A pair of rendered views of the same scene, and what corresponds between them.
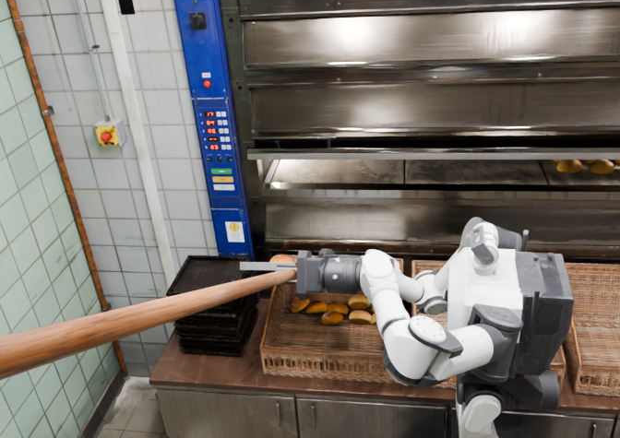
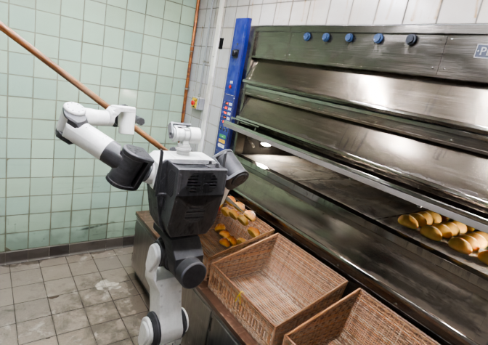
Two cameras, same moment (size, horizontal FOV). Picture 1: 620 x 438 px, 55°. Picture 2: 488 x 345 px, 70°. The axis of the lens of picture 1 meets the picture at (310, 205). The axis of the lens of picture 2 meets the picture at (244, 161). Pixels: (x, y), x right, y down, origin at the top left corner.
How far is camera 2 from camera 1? 1.71 m
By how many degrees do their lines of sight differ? 41
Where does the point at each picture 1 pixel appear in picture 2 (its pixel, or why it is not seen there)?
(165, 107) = (217, 96)
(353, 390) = not seen: hidden behind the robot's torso
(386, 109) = (293, 123)
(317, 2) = (282, 52)
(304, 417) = not seen: hidden behind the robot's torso
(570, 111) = (390, 155)
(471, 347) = (87, 133)
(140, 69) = (216, 75)
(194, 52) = (231, 69)
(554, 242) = (359, 265)
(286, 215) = not seen: hidden behind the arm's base
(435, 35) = (324, 80)
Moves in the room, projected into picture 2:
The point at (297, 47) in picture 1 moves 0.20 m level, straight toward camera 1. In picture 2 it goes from (266, 75) to (246, 71)
